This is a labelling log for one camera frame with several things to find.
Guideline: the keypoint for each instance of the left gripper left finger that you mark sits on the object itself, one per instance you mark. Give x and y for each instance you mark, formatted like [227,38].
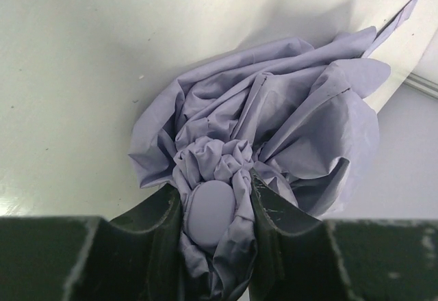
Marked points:
[132,257]

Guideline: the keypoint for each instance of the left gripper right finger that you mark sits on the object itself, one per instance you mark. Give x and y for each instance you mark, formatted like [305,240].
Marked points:
[302,258]

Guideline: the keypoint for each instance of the lavender folding umbrella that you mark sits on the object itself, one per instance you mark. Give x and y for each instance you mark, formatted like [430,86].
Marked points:
[293,113]

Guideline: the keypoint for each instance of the right aluminium frame post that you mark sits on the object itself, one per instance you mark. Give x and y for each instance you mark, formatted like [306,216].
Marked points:
[422,85]

